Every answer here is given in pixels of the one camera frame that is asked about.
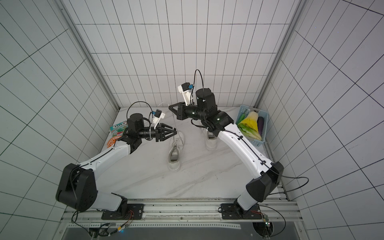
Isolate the white sneaker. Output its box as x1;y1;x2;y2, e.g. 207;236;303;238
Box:
168;130;185;171
205;130;218;151

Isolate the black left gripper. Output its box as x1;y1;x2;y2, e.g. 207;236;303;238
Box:
138;122;177;142

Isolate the aluminium mounting rail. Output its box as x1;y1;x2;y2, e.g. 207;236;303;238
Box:
59;198;303;233

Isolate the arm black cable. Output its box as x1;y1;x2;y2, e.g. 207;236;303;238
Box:
254;175;310;238
70;209;134;238

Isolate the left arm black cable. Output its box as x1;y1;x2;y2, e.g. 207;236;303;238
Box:
70;209;134;238

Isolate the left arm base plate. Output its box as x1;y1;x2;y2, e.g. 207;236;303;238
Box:
101;203;145;221

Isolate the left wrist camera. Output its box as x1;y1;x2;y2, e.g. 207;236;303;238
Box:
152;109;166;129

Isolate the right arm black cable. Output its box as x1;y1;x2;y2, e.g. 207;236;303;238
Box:
254;175;310;238

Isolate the orange patterned bowl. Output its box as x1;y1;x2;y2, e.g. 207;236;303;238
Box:
107;136;121;148

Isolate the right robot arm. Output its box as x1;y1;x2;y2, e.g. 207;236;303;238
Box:
169;83;284;213

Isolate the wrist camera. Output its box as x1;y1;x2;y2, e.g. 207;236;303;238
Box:
178;82;194;106
152;109;166;129

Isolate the green lettuce toy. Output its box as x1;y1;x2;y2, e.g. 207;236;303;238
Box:
238;124;262;141

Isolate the green snack packet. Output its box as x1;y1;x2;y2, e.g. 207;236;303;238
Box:
110;121;128;135

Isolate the light blue plastic basket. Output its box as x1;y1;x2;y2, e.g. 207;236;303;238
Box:
236;105;269;147

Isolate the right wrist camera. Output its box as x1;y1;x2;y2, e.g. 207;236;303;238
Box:
178;82;194;106

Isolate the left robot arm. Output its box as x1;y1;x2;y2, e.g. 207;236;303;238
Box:
56;112;177;216

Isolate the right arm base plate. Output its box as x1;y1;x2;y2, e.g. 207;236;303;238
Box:
218;203;263;220

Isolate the purple eggplant toy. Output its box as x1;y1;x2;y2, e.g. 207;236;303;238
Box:
257;117;265;136

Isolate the green chili pepper toy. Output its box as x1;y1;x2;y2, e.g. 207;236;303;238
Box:
236;110;249;125

